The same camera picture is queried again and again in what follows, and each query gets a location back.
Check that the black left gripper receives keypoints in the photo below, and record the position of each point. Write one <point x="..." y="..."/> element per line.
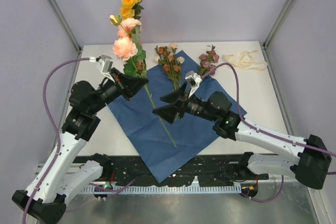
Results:
<point x="129" y="85"/>

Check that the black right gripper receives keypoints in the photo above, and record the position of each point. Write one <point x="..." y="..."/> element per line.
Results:
<point x="169" y="113"/>

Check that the pink peach flower stem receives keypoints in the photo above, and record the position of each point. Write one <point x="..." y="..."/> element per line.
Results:
<point x="126" y="46"/>

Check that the artificial flower bunch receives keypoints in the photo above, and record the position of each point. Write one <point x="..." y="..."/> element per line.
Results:
<point x="166" y="57"/>

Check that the blue wrapping paper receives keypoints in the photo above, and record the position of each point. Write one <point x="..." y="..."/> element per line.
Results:
<point x="163" y="147"/>

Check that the cream ribbon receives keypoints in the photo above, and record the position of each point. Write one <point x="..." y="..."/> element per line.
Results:
<point x="245" y="60"/>

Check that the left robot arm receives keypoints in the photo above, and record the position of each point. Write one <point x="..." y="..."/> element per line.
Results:
<point x="48" y="195"/>

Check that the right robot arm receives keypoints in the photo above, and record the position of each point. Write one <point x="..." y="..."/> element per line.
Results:
<point x="305" y="159"/>

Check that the pink tapered vase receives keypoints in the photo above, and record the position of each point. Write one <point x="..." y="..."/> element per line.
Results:
<point x="140" y="61"/>

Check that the mauve flower stem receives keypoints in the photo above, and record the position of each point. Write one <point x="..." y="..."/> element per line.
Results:
<point x="208" y="61"/>

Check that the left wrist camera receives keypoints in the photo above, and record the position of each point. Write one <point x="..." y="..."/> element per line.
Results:
<point x="104" y="65"/>

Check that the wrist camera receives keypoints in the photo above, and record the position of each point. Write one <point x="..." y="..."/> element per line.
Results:
<point x="193" y="81"/>
<point x="104" y="65"/>

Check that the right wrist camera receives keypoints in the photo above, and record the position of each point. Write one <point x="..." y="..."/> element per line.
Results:
<point x="193" y="81"/>

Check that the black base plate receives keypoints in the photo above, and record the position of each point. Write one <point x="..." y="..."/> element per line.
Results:
<point x="210" y="170"/>

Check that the white slotted cable duct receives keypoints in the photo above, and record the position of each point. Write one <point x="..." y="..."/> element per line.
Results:
<point x="192" y="189"/>

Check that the left aluminium frame post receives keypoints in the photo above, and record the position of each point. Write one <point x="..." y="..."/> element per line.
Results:
<point x="55" y="7"/>

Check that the aluminium frame post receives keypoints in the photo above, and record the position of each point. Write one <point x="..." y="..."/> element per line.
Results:
<point x="55" y="7"/>
<point x="288" y="5"/>

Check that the right aluminium frame post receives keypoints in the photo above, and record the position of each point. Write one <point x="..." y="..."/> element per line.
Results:
<point x="288" y="5"/>

